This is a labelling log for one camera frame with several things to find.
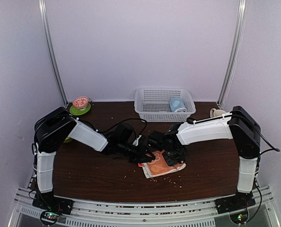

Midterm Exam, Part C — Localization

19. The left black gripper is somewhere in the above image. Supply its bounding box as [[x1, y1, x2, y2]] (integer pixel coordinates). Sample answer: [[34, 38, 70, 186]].
[[118, 140, 155, 164]]

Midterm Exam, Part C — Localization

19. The orange bunny towel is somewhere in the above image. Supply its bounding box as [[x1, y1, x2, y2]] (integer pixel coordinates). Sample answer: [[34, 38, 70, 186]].
[[138, 150, 187, 179]]

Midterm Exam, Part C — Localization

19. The white plastic basket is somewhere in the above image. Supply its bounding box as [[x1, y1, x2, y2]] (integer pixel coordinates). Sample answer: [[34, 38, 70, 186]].
[[134, 88, 196, 122]]

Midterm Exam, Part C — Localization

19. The blue patterned towel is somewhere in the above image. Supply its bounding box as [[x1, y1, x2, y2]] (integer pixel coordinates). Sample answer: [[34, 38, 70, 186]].
[[170, 97, 187, 113]]

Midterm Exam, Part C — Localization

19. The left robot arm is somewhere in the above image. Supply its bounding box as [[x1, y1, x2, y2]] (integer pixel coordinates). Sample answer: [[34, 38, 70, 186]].
[[32, 107, 155, 210]]

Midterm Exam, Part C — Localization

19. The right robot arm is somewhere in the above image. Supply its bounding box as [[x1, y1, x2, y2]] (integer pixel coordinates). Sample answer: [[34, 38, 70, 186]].
[[162, 106, 261, 209]]

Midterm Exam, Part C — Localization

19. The beige mug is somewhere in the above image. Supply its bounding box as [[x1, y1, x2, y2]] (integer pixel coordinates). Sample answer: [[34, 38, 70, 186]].
[[210, 108, 226, 118]]

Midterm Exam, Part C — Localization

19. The small green bowl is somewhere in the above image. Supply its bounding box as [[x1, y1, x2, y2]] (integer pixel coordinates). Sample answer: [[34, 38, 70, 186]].
[[64, 137, 73, 143]]

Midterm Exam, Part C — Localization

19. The red patterned bowl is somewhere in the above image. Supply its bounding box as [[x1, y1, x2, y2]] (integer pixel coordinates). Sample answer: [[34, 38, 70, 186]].
[[72, 96, 89, 110]]

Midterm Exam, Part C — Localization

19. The green plate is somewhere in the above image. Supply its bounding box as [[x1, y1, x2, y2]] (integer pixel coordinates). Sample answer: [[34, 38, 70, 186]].
[[69, 103, 91, 116]]

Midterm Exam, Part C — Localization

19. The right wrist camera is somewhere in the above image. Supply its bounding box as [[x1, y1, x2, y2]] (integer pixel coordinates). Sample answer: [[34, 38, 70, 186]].
[[147, 131, 164, 151]]

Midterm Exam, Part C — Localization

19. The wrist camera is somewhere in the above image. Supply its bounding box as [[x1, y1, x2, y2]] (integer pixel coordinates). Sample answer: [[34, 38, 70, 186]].
[[147, 131, 164, 151], [112, 122, 141, 146]]

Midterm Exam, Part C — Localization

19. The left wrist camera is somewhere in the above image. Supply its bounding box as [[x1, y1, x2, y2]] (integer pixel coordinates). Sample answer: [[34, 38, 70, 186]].
[[112, 122, 141, 146]]

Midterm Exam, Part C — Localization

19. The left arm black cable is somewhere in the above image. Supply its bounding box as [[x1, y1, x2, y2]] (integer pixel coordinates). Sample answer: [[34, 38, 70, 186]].
[[31, 118, 148, 157]]

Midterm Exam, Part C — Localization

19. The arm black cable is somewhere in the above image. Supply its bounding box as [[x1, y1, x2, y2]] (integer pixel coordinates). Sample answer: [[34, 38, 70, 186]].
[[232, 113, 281, 157], [31, 118, 148, 157]]

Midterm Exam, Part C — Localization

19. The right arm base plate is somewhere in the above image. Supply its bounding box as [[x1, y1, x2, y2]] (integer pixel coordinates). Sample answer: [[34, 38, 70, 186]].
[[215, 195, 256, 225]]

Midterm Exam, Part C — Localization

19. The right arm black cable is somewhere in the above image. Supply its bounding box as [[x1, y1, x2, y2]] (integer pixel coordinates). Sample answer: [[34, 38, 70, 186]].
[[232, 113, 281, 157]]

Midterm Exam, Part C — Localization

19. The aluminium front rail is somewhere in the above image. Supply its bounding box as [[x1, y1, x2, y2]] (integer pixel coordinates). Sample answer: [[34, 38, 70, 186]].
[[9, 185, 281, 227]]

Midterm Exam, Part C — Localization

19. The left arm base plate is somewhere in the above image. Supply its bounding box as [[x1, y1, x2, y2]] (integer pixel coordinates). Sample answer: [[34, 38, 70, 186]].
[[32, 197, 74, 226]]

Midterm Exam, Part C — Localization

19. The right aluminium frame post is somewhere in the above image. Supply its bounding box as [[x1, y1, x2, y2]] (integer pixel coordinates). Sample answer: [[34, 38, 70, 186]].
[[217, 0, 247, 109]]

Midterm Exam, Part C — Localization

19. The aluminium frame post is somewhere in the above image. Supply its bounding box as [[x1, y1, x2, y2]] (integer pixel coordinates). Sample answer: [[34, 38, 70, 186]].
[[217, 0, 247, 109], [38, 0, 68, 106]]

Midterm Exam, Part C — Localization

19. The left aluminium frame post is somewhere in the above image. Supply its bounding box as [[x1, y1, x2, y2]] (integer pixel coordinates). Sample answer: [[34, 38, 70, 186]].
[[38, 0, 68, 106]]

